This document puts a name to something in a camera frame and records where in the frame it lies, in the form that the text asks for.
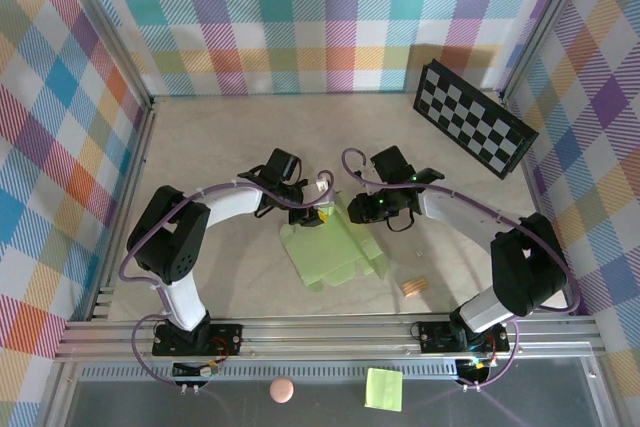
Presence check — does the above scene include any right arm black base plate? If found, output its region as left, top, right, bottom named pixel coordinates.
left=417, top=319, right=511, bottom=354

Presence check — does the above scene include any small controller circuit board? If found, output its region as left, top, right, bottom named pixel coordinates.
left=172, top=360, right=221, bottom=380
left=457, top=356, right=497, bottom=383

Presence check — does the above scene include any pink round disc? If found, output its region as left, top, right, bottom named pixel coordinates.
left=269, top=377, right=295, bottom=404

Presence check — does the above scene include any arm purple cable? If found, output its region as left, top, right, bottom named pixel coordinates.
left=341, top=148, right=581, bottom=391
left=119, top=170, right=336, bottom=389

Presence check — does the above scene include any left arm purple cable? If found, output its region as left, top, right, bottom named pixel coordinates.
left=119, top=170, right=336, bottom=389

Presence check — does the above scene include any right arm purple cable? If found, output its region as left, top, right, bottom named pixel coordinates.
left=341, top=148, right=581, bottom=391

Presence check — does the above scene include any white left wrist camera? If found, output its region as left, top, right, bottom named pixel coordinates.
left=305, top=174, right=335, bottom=199

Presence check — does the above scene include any black white checkerboard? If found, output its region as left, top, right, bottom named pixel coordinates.
left=412, top=58, right=540, bottom=181

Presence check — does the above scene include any light green paper box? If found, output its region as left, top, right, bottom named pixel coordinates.
left=279, top=190, right=389, bottom=293

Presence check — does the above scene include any aluminium corner post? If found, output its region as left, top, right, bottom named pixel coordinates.
left=47, top=0, right=154, bottom=108
left=498, top=0, right=600, bottom=101

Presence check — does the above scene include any slotted grey cable duct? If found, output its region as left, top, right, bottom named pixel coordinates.
left=79, top=364, right=461, bottom=381

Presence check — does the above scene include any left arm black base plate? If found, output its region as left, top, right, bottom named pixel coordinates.
left=151, top=321, right=244, bottom=358

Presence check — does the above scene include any dark glossy panel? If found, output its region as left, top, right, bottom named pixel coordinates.
left=42, top=356, right=619, bottom=427

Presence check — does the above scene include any small wooden block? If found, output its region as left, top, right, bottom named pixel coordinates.
left=401, top=275, right=429, bottom=297

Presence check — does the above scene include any green sticky note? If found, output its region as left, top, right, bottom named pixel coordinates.
left=363, top=367, right=404, bottom=413

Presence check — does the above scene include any aluminium side rail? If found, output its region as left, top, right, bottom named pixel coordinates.
left=87, top=96, right=157, bottom=322
left=502, top=94, right=576, bottom=316

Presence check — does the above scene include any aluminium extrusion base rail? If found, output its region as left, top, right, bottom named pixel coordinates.
left=53, top=314, right=606, bottom=363

